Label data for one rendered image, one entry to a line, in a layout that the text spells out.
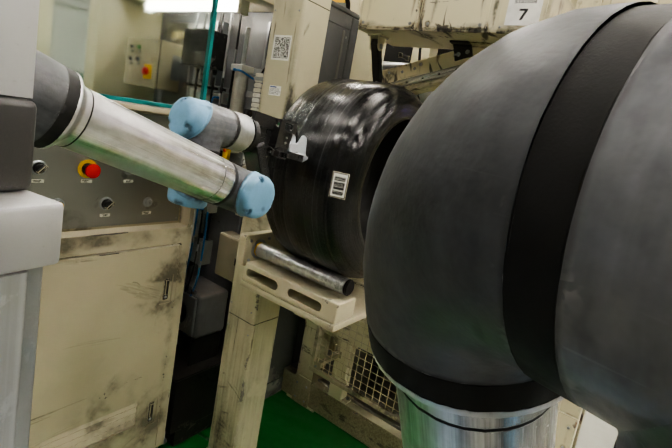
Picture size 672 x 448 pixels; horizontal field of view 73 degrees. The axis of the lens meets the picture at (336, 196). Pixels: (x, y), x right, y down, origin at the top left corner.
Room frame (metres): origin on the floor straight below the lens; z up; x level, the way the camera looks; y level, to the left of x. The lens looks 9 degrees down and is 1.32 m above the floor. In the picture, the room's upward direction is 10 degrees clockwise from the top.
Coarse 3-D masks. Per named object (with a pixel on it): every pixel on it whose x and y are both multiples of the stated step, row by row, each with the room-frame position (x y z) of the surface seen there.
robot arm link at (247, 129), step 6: (240, 114) 0.89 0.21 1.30; (240, 120) 0.87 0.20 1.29; (246, 120) 0.89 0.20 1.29; (252, 120) 0.91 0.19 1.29; (240, 126) 0.93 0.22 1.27; (246, 126) 0.88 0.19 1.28; (252, 126) 0.89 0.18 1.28; (240, 132) 0.86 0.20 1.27; (246, 132) 0.88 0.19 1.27; (252, 132) 0.89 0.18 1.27; (240, 138) 0.87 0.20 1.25; (246, 138) 0.88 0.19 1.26; (252, 138) 0.89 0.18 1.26; (234, 144) 0.87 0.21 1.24; (240, 144) 0.88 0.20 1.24; (246, 144) 0.89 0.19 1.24; (234, 150) 0.90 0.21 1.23; (240, 150) 0.90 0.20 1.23
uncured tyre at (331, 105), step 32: (320, 96) 1.20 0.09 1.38; (352, 96) 1.16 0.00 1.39; (384, 96) 1.17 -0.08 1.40; (416, 96) 1.32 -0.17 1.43; (320, 128) 1.12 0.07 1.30; (352, 128) 1.09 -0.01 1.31; (384, 128) 1.14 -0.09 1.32; (288, 160) 1.13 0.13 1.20; (320, 160) 1.07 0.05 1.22; (352, 160) 1.07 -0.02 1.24; (384, 160) 1.58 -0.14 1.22; (288, 192) 1.12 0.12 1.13; (320, 192) 1.06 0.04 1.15; (352, 192) 1.07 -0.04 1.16; (288, 224) 1.14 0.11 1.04; (320, 224) 1.07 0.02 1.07; (352, 224) 1.09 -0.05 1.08; (320, 256) 1.13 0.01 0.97; (352, 256) 1.12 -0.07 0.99
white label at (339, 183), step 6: (336, 174) 1.05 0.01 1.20; (342, 174) 1.05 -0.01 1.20; (348, 174) 1.05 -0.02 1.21; (336, 180) 1.05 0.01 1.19; (342, 180) 1.05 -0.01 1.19; (348, 180) 1.04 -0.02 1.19; (330, 186) 1.05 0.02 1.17; (336, 186) 1.05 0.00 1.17; (342, 186) 1.05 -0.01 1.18; (330, 192) 1.05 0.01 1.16; (336, 192) 1.05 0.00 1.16; (342, 192) 1.05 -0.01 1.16; (342, 198) 1.04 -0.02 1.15
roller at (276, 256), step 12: (264, 252) 1.30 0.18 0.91; (276, 252) 1.28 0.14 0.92; (276, 264) 1.28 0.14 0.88; (288, 264) 1.24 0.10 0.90; (300, 264) 1.22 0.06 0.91; (312, 264) 1.22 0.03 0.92; (312, 276) 1.19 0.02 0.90; (324, 276) 1.17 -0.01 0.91; (336, 276) 1.16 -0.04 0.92; (336, 288) 1.14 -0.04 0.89; (348, 288) 1.14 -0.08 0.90
